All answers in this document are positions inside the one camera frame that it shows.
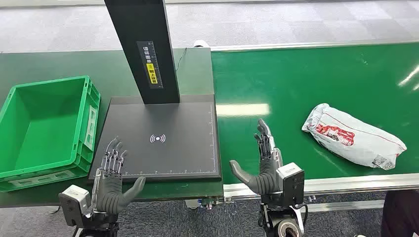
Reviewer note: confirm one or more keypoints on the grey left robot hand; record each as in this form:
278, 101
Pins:
108, 193

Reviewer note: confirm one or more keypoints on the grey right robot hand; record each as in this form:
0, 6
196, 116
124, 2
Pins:
266, 180

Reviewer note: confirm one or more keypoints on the white poly mailer package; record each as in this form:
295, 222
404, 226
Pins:
356, 137

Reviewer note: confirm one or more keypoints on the green conveyor belt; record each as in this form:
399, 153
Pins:
294, 81

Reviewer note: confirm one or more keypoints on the dark object beside conveyor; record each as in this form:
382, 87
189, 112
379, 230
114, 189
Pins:
401, 214

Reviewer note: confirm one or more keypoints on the white conveyor roller end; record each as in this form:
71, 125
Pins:
200, 44

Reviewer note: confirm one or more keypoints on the grey fitting under table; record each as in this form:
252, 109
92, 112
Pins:
208, 203

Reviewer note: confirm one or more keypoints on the green plastic crate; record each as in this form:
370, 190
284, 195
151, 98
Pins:
49, 130

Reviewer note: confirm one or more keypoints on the black and yellow column label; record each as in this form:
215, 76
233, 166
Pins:
150, 65

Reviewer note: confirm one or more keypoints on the dark green table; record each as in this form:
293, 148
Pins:
49, 65

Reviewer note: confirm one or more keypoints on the black scanner column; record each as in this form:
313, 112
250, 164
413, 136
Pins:
137, 26

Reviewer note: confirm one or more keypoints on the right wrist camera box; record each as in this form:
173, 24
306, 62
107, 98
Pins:
293, 183

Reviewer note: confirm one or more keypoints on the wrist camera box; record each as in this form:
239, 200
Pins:
293, 183
73, 202

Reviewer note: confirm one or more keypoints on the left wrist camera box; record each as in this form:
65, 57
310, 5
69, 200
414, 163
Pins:
73, 202

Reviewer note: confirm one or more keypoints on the black scanner base plate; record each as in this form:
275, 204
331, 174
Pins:
183, 150

